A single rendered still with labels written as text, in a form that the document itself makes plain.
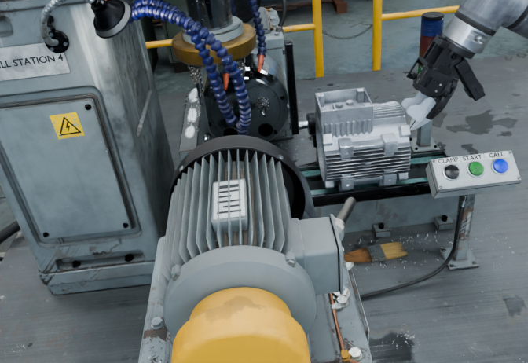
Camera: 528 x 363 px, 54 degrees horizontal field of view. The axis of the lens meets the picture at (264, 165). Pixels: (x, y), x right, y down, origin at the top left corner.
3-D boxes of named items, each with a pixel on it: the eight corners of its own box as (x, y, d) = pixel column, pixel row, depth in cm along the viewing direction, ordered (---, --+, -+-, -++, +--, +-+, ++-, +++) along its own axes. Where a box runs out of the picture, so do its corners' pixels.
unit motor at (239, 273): (202, 552, 65) (117, 330, 42) (209, 337, 93) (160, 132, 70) (405, 529, 65) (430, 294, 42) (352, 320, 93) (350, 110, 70)
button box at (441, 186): (432, 199, 110) (438, 190, 105) (424, 168, 113) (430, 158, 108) (513, 189, 110) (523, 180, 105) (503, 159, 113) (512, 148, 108)
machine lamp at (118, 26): (29, 78, 83) (0, 0, 77) (49, 53, 93) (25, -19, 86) (141, 65, 83) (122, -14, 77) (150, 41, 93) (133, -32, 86)
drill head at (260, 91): (207, 169, 145) (191, 86, 131) (210, 104, 179) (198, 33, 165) (296, 159, 145) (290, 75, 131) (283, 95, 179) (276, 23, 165)
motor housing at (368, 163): (327, 203, 126) (324, 135, 115) (316, 160, 142) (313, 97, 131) (409, 194, 126) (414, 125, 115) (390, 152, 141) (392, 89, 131)
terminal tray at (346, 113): (322, 140, 121) (320, 112, 117) (316, 118, 130) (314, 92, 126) (373, 133, 121) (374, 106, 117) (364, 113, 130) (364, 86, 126)
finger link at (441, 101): (419, 111, 118) (441, 78, 113) (427, 113, 118) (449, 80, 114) (427, 120, 114) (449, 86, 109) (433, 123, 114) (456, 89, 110)
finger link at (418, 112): (393, 122, 119) (416, 88, 114) (415, 131, 120) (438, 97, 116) (397, 129, 116) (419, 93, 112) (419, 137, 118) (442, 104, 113)
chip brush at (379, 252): (324, 270, 124) (324, 268, 123) (320, 256, 128) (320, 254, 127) (408, 256, 125) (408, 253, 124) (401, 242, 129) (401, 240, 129)
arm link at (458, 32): (482, 26, 112) (501, 42, 104) (468, 46, 115) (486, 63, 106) (447, 9, 110) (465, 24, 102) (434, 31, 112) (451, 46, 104)
